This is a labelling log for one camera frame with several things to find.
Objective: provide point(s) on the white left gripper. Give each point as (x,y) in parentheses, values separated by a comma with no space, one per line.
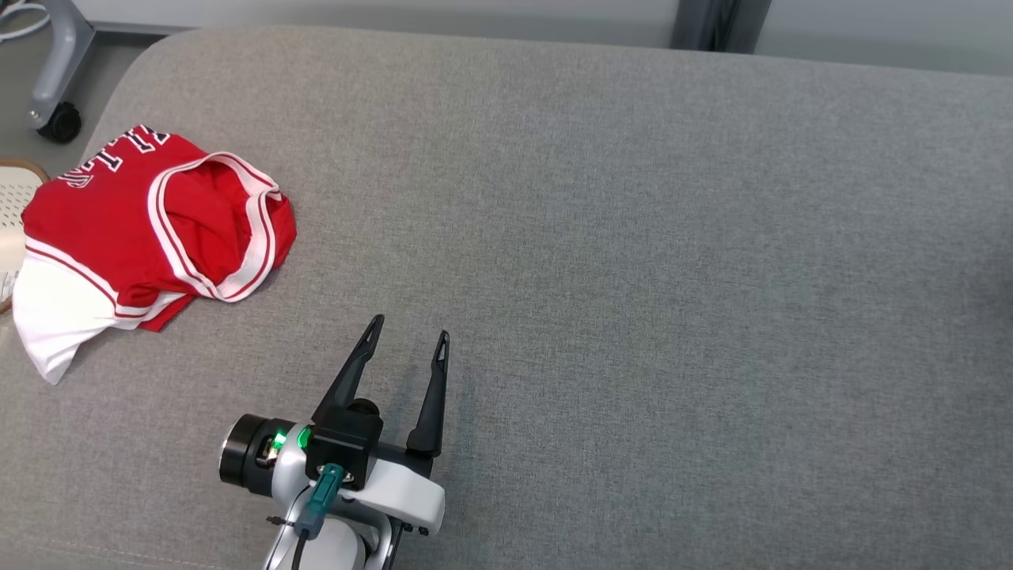
(404,495)

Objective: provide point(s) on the red white basketball jersey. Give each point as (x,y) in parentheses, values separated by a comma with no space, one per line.
(119,229)

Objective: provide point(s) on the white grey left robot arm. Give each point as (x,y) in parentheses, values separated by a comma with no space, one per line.
(332,550)

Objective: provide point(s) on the beige perforated laundry basket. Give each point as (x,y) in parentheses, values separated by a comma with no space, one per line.
(16,206)

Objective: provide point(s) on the black caster wheel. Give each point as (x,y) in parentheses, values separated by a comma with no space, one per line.
(59,124)

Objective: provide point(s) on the grey cart leg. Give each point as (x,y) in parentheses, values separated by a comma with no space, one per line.
(63,55)

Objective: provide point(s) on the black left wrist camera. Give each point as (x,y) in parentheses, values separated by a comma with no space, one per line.
(344,447)

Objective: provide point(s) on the grey metal partition post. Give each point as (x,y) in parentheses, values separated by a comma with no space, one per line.
(712,24)

